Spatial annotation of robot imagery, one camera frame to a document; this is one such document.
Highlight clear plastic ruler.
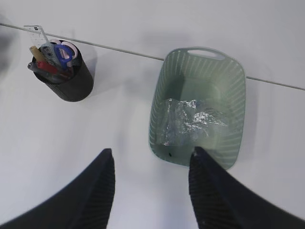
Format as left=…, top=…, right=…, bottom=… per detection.
left=23, top=25, right=50, bottom=48

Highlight clear plastic sheet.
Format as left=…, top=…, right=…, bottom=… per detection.
left=156, top=98, right=232, bottom=146

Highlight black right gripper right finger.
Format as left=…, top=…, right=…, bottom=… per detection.
left=188, top=146, right=305, bottom=229

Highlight blue glitter pen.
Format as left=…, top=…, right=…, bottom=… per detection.
left=27, top=62, right=39, bottom=72

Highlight red crayon pen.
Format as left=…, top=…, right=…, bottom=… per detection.
left=36, top=61, right=71, bottom=78

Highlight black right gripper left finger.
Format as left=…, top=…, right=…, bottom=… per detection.
left=1, top=148, right=115, bottom=229

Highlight pink purple scissors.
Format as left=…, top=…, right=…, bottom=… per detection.
left=51, top=39, right=78, bottom=59

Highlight black mesh pen holder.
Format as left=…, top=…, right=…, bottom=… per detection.
left=34, top=44, right=94, bottom=102

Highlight green plastic woven basket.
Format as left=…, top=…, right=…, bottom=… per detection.
left=149, top=47, right=246, bottom=170

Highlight blue scissors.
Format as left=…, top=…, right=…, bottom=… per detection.
left=40, top=43, right=72, bottom=71

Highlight gold glitter pen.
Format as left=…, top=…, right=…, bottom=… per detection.
left=29, top=46, right=46, bottom=62

